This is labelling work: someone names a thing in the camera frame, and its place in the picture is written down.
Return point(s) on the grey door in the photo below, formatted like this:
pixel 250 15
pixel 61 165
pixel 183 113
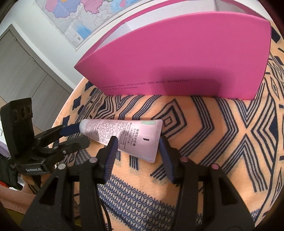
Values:
pixel 25 75

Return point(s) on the orange patterned tablecloth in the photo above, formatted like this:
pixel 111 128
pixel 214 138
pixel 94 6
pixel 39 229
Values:
pixel 245 138

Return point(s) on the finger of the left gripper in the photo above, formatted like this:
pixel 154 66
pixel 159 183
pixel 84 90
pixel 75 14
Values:
pixel 72 145
pixel 70 130

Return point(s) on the pink cream tube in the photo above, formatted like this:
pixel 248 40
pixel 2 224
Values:
pixel 138 138

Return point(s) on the pink open cardboard box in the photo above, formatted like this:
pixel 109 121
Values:
pixel 182 48

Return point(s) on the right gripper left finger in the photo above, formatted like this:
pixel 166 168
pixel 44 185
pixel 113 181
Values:
pixel 97 170

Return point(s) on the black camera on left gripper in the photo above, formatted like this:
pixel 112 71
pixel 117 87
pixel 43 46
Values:
pixel 16 119

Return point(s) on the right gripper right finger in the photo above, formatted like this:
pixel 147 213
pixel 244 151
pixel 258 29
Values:
pixel 181 171

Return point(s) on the colourful wall map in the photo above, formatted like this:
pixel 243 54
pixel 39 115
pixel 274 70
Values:
pixel 77 20

